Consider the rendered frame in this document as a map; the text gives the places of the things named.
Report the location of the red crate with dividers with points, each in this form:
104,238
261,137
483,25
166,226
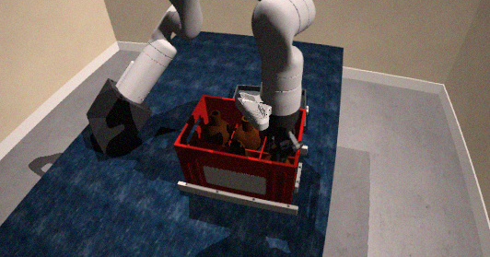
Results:
210,165

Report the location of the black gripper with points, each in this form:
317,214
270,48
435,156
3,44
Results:
276,136

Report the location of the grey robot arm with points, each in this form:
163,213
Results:
274,24

